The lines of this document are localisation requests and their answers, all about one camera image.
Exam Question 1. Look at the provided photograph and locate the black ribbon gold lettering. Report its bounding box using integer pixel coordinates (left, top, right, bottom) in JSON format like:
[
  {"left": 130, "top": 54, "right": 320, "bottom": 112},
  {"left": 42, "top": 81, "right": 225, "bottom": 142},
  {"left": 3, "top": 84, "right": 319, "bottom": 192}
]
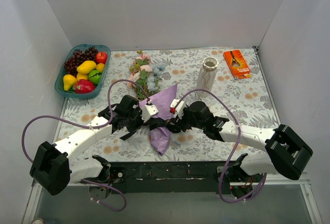
[{"left": 145, "top": 117, "right": 173, "bottom": 131}]

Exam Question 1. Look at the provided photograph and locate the purple paper bouquet wrap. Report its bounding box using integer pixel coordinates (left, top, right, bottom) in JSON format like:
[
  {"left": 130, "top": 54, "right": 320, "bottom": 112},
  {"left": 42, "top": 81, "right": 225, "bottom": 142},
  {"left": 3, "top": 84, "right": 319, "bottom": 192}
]
[{"left": 150, "top": 84, "right": 177, "bottom": 155}]

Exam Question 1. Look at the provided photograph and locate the artificial flower bunch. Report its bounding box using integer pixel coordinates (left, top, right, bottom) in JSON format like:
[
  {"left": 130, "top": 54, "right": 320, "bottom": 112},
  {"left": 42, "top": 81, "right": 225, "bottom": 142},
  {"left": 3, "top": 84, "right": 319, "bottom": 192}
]
[{"left": 127, "top": 50, "right": 166, "bottom": 100}]

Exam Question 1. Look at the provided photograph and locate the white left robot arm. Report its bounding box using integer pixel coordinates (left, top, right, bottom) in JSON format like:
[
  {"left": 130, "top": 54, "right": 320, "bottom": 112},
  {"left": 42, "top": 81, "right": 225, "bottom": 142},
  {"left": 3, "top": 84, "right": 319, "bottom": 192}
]
[{"left": 30, "top": 95, "right": 158, "bottom": 196}]

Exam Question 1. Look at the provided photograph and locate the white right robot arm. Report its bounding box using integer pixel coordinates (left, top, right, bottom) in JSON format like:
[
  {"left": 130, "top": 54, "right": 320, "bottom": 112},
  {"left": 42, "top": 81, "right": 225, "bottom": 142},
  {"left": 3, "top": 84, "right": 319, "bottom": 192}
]
[{"left": 170, "top": 99, "right": 313, "bottom": 182}]

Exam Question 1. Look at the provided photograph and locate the white ribbed ceramic vase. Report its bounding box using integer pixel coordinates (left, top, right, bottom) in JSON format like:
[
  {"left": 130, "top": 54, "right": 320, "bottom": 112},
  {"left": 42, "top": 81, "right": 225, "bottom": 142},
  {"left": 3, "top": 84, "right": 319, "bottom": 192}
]
[{"left": 196, "top": 57, "right": 219, "bottom": 98}]

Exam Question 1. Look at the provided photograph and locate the floral tablecloth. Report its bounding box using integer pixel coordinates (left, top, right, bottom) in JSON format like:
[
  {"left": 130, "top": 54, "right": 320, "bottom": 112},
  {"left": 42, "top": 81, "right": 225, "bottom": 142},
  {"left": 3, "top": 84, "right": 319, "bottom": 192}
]
[{"left": 55, "top": 48, "right": 279, "bottom": 162}]

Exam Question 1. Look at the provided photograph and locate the green striped fruit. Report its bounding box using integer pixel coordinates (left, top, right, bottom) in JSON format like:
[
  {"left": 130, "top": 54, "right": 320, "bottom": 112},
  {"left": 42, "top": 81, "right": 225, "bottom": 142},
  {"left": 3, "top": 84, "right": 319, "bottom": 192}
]
[{"left": 88, "top": 70, "right": 102, "bottom": 85}]

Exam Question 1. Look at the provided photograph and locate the pink dragon fruit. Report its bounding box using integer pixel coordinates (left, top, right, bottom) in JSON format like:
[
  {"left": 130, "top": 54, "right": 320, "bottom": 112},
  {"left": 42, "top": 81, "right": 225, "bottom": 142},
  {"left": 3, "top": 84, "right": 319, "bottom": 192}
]
[{"left": 74, "top": 79, "right": 95, "bottom": 94}]

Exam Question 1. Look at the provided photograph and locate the orange product box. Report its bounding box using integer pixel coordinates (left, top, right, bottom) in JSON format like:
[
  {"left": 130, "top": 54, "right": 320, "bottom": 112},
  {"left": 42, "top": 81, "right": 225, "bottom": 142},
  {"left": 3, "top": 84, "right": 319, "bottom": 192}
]
[{"left": 223, "top": 49, "right": 251, "bottom": 80}]

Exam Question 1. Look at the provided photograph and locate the small orange fruit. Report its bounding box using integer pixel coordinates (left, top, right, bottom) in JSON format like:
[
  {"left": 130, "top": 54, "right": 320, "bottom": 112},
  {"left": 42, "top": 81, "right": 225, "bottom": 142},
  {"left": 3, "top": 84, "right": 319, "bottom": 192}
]
[{"left": 95, "top": 63, "right": 105, "bottom": 73}]

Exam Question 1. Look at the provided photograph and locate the yellow lemon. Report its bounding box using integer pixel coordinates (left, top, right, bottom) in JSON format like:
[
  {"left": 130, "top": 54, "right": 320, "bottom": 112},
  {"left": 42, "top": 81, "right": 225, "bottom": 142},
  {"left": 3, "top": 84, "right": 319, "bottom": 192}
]
[{"left": 76, "top": 73, "right": 88, "bottom": 81}]

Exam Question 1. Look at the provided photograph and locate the red apple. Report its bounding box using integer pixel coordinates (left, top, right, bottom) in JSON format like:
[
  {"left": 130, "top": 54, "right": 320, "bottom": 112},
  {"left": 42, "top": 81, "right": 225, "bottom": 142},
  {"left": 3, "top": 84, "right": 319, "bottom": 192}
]
[{"left": 95, "top": 51, "right": 108, "bottom": 64}]

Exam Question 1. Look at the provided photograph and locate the yellow mango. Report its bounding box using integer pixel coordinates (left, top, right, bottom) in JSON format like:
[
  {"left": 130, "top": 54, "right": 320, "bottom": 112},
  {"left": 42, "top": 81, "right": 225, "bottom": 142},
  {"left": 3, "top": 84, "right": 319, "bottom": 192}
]
[{"left": 77, "top": 60, "right": 96, "bottom": 75}]

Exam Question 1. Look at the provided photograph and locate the yellow pear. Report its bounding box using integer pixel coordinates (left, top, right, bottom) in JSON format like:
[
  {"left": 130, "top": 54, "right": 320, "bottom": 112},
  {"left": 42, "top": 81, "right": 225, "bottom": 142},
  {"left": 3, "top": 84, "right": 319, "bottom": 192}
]
[{"left": 63, "top": 74, "right": 77, "bottom": 91}]

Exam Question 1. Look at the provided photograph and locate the dark red grape bunch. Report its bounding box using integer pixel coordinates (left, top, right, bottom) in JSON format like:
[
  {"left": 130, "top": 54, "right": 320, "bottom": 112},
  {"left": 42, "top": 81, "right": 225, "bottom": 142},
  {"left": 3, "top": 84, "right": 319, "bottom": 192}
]
[{"left": 63, "top": 46, "right": 98, "bottom": 76}]

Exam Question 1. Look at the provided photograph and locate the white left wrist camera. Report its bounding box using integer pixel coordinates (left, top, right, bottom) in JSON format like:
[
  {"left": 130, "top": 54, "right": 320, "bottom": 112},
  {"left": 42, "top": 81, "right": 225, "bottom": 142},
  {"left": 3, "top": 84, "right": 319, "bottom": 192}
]
[{"left": 140, "top": 105, "right": 158, "bottom": 122}]

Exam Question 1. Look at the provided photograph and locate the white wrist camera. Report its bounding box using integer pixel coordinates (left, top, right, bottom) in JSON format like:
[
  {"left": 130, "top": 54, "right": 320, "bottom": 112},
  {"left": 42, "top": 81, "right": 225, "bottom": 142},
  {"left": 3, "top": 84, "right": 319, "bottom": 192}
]
[
  {"left": 170, "top": 99, "right": 187, "bottom": 118},
  {"left": 140, "top": 105, "right": 158, "bottom": 122}
]

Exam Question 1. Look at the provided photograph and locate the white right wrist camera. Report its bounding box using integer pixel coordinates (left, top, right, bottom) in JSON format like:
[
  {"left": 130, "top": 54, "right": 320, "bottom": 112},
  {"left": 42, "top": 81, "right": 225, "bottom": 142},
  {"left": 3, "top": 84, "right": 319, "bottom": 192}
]
[{"left": 170, "top": 99, "right": 187, "bottom": 118}]

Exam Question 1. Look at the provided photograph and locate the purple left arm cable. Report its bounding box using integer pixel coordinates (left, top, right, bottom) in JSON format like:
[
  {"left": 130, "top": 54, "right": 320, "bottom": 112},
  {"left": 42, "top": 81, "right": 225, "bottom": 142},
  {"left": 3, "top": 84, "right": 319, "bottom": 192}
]
[{"left": 21, "top": 79, "right": 153, "bottom": 212}]

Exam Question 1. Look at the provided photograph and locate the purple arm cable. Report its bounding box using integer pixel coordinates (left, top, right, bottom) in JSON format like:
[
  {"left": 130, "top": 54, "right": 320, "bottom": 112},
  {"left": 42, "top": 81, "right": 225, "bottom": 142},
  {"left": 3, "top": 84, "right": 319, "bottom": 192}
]
[
  {"left": 175, "top": 89, "right": 268, "bottom": 204},
  {"left": 21, "top": 79, "right": 153, "bottom": 212}
]

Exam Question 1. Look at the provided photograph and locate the aluminium frame rail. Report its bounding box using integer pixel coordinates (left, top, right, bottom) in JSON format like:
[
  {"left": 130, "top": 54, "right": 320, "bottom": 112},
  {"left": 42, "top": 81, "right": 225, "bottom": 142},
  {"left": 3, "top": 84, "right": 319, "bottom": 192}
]
[{"left": 30, "top": 174, "right": 323, "bottom": 223}]

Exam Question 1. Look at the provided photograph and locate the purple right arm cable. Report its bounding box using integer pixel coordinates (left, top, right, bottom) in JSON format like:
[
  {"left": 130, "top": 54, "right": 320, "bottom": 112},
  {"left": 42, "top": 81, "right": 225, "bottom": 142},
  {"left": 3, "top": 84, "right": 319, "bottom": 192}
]
[{"left": 175, "top": 89, "right": 268, "bottom": 204}]

